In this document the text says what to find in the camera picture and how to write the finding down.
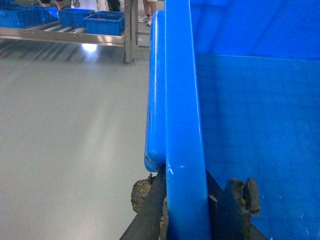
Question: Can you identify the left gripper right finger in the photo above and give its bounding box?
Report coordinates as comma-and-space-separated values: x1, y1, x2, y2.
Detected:
206, 171, 267, 240

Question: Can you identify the large blue plastic crate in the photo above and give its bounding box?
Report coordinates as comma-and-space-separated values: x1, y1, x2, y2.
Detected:
144, 0, 320, 240

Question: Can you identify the blue crate far left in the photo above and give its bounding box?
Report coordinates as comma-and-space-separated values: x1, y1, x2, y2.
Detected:
0, 4, 58, 29

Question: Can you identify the blue crate on rack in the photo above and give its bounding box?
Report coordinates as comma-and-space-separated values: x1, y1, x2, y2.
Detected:
58, 8, 95, 28

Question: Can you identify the blue crate with red items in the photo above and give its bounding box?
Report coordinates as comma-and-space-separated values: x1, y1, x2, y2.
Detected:
84, 11, 125, 36

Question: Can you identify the person in white shoes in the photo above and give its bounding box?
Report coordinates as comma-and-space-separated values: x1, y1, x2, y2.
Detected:
138, 0, 158, 27

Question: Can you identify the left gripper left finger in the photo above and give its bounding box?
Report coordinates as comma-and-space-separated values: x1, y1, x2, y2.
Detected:
120, 164, 168, 240

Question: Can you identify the steel roller shelf rack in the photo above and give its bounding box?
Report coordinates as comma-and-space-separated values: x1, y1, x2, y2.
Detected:
0, 0, 138, 63

